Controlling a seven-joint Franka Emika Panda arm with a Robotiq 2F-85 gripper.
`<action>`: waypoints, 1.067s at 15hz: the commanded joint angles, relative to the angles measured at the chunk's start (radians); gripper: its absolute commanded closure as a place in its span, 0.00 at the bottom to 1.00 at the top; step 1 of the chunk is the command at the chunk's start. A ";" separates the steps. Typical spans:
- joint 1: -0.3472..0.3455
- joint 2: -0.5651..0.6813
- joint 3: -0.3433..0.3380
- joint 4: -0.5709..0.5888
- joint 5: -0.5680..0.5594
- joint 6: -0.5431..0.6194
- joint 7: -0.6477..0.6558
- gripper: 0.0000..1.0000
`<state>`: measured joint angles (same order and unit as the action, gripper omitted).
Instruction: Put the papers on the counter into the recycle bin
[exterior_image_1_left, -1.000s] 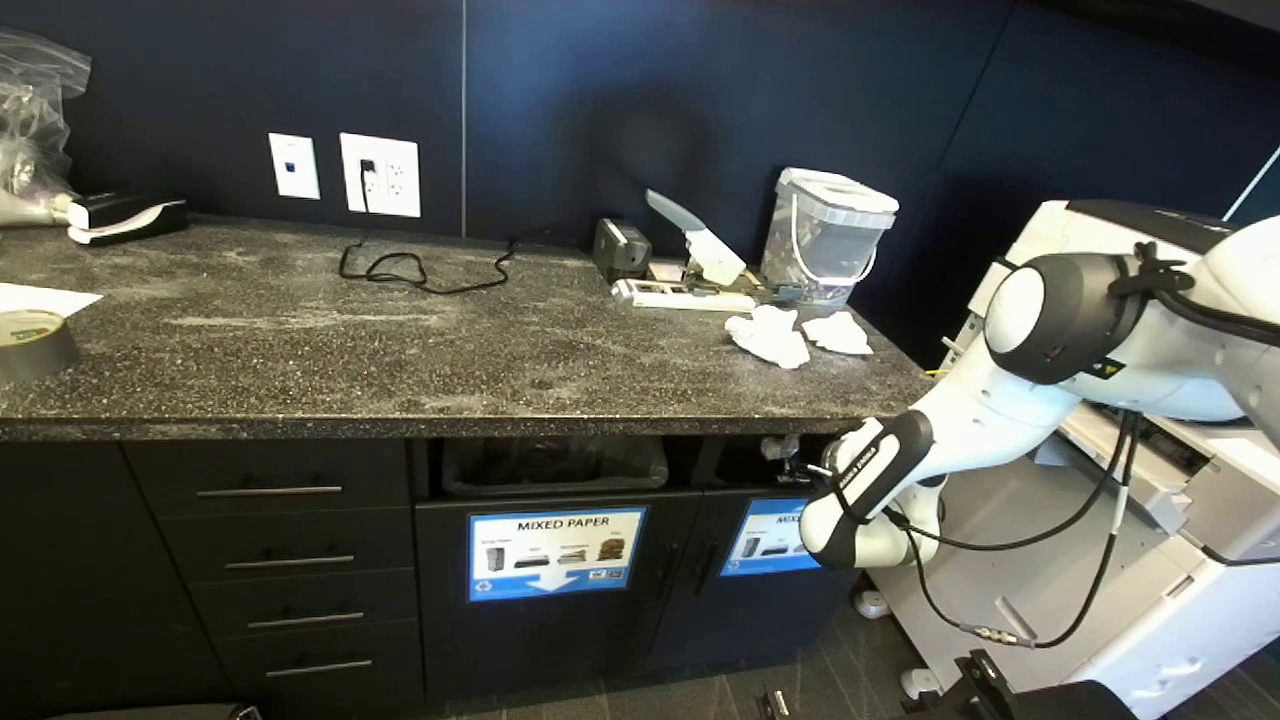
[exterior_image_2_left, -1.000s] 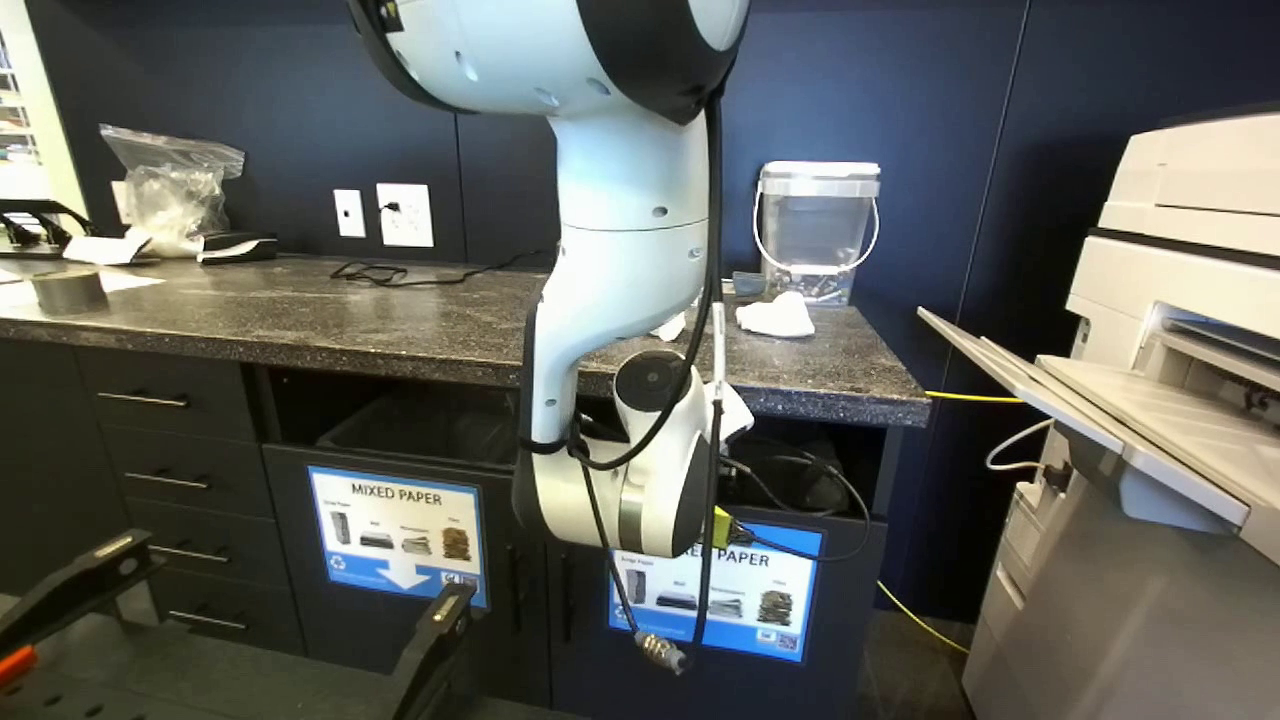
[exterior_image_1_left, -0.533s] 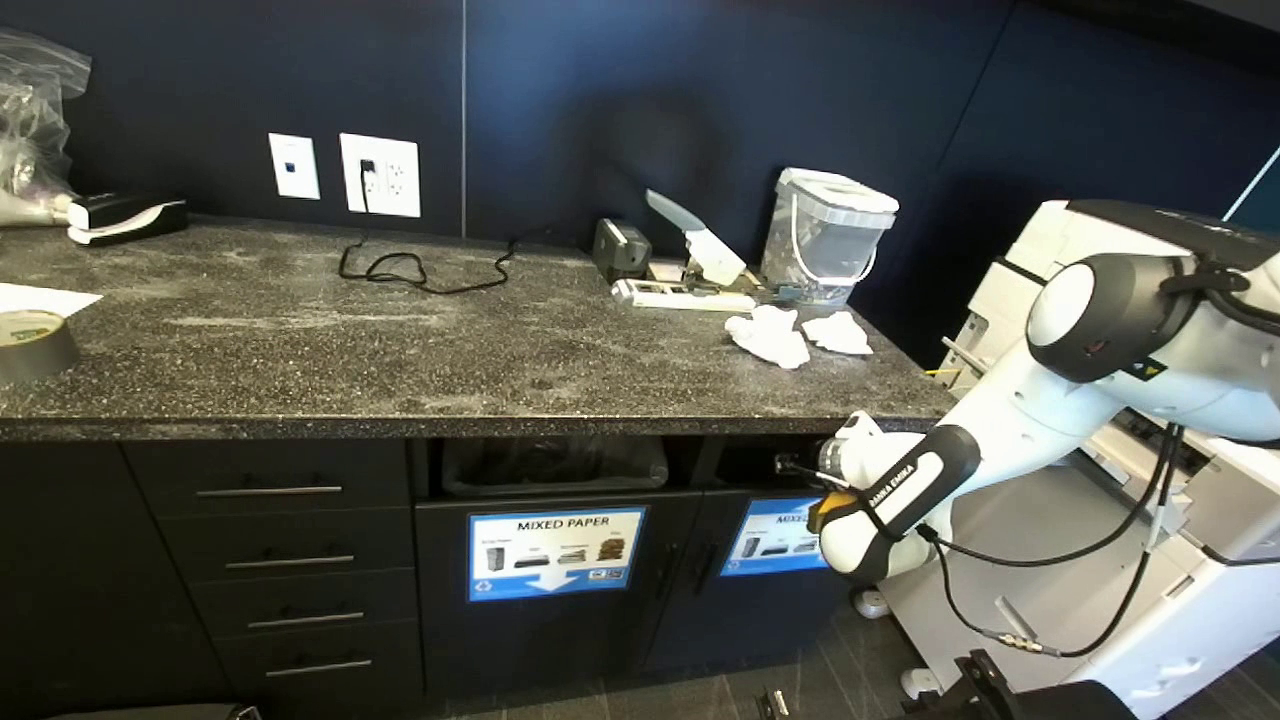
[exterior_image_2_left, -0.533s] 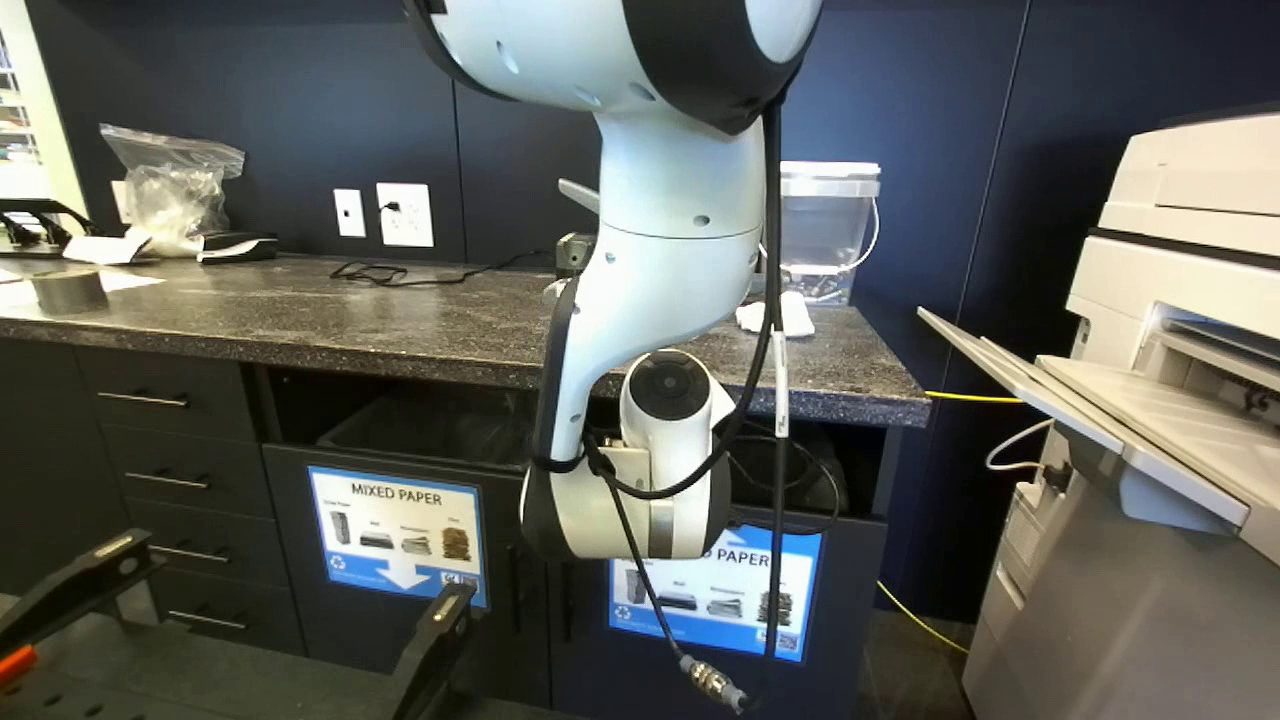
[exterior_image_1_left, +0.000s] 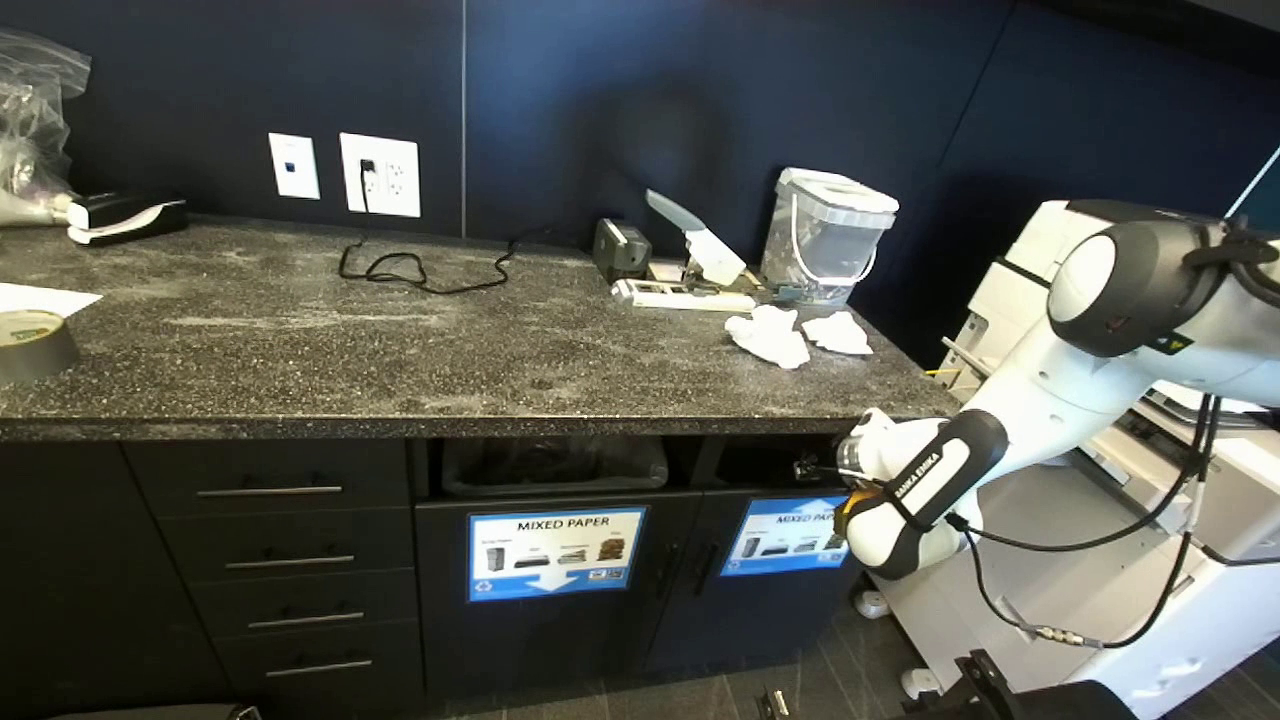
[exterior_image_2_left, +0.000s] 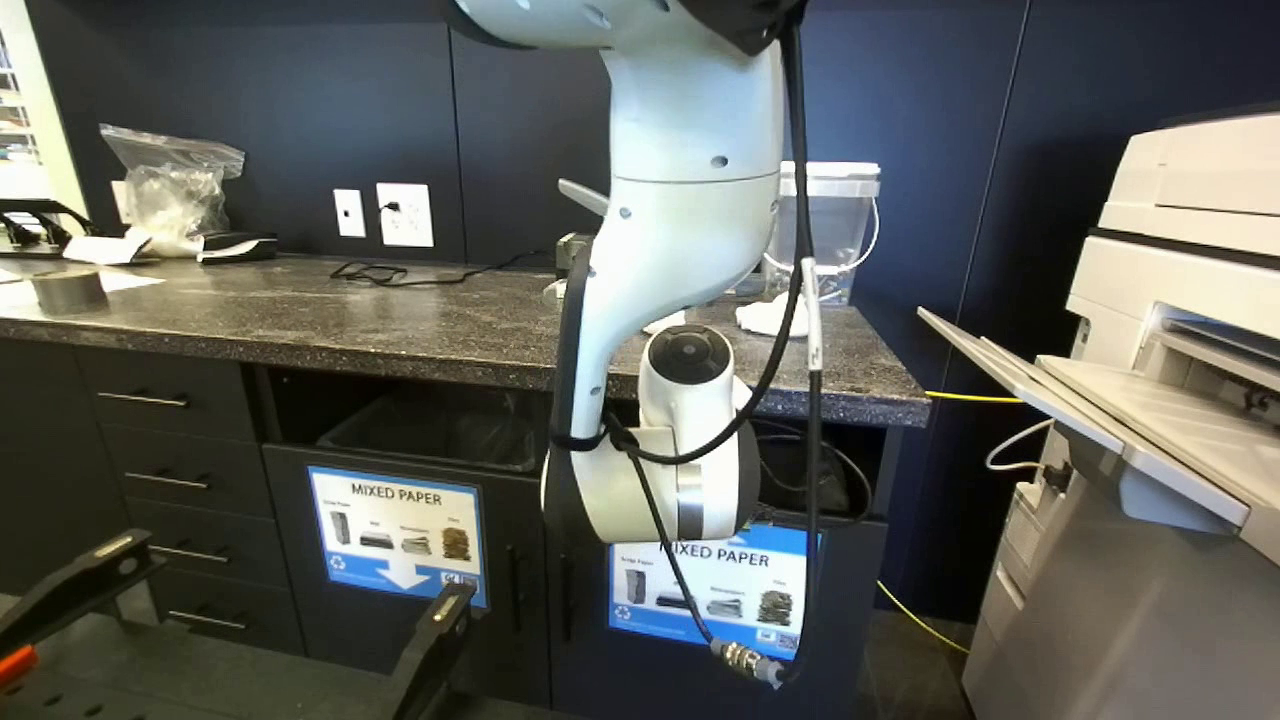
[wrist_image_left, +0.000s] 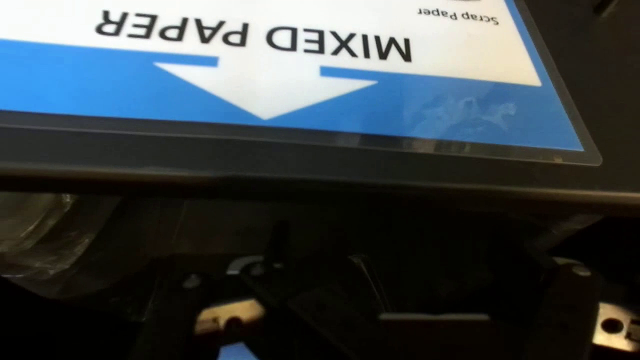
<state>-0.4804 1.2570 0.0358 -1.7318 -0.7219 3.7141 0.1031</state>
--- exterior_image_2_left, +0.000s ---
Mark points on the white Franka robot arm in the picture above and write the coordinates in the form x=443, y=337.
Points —
x=695, y=121

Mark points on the black recycle bin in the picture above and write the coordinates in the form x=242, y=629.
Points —
x=413, y=432
x=843, y=467

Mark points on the clear plastic lidded container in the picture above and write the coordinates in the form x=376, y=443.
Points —
x=843, y=242

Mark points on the blue mixed paper sign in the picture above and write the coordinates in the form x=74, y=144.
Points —
x=746, y=600
x=403, y=533

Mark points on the white double outlet plate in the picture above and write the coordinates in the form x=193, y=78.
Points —
x=404, y=217

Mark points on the clear crumpled plastic bag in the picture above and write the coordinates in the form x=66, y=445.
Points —
x=173, y=186

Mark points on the flat white paper sheet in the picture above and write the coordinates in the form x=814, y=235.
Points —
x=132, y=280

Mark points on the white folded paper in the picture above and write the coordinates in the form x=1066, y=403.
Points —
x=106, y=251

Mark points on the large white office printer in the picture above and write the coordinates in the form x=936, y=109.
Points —
x=1135, y=600

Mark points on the black office device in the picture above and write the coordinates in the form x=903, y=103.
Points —
x=40, y=225

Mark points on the small orange clip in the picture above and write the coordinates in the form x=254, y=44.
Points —
x=12, y=665

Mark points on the white single wall plate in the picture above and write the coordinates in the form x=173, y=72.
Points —
x=348, y=215

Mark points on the black camera mount frame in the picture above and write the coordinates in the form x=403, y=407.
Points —
x=202, y=672

